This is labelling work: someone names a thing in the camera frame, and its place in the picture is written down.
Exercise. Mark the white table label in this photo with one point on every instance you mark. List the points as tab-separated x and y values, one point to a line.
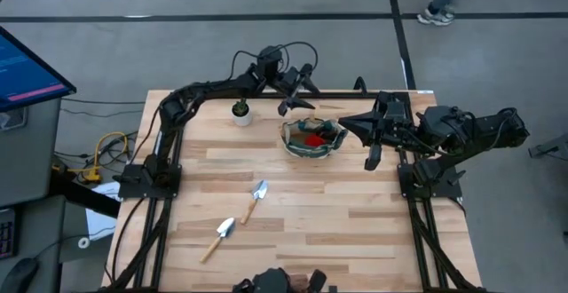
424	91

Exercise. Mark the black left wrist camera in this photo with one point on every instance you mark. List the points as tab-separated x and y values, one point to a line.
269	64

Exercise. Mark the small dark garden item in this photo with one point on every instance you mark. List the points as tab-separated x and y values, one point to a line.
323	129

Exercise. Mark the small potted plant white pot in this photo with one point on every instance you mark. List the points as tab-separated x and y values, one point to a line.
242	116

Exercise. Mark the black frame hook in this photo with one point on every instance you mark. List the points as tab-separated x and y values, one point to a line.
360	84

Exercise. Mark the grey cabinet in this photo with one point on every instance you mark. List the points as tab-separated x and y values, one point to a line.
26	151

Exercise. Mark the black computer mouse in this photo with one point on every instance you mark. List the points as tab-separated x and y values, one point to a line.
18	277

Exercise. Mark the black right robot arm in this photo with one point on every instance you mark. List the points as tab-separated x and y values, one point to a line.
483	129

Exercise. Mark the computer monitor blue screen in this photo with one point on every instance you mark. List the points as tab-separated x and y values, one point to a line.
24	73

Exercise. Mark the black bulky device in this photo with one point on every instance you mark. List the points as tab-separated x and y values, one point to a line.
270	282

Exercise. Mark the white paper sheet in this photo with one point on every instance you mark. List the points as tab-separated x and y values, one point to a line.
100	222

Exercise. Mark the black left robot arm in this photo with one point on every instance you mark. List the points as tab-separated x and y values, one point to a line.
208	89

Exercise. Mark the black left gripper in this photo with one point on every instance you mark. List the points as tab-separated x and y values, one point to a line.
290	81

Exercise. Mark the white tape roll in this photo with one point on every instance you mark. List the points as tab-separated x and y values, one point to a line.
83	242

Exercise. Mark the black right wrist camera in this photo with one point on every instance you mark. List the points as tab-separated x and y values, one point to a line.
392	104

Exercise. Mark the green beige gardening bag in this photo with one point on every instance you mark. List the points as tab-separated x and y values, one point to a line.
293	146

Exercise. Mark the red item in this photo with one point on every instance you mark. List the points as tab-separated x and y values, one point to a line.
314	140

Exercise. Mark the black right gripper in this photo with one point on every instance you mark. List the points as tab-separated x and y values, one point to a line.
395	131

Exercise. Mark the black keyboard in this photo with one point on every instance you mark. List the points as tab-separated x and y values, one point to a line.
6	235

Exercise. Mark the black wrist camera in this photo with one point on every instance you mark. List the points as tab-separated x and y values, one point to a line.
269	64
392	104

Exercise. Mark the black metal table frame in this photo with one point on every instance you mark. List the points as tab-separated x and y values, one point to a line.
346	95

